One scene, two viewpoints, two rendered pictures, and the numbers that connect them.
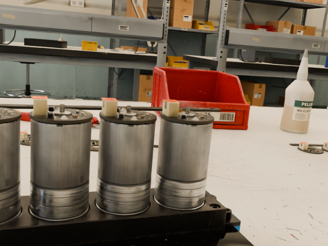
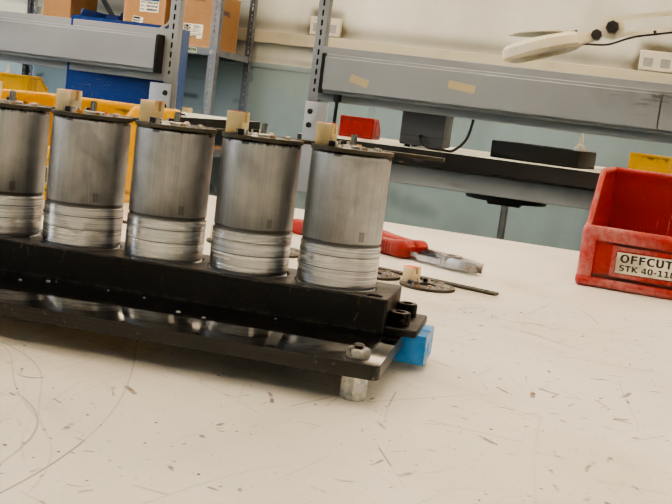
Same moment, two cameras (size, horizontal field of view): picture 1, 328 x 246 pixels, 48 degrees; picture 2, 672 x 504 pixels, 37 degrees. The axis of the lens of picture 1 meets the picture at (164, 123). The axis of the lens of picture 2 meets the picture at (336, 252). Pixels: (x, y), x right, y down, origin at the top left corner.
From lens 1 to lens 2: 0.19 m
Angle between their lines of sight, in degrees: 32
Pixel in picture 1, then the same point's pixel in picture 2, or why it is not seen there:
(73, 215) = (163, 257)
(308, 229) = (581, 398)
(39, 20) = (529, 97)
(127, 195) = (235, 244)
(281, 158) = not seen: outside the picture
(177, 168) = (314, 220)
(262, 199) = (570, 366)
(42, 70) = (544, 227)
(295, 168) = not seen: outside the picture
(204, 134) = (356, 171)
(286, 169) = not seen: outside the picture
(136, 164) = (250, 201)
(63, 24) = (587, 108)
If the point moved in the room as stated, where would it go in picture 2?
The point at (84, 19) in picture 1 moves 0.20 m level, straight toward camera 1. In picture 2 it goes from (642, 97) to (637, 92)
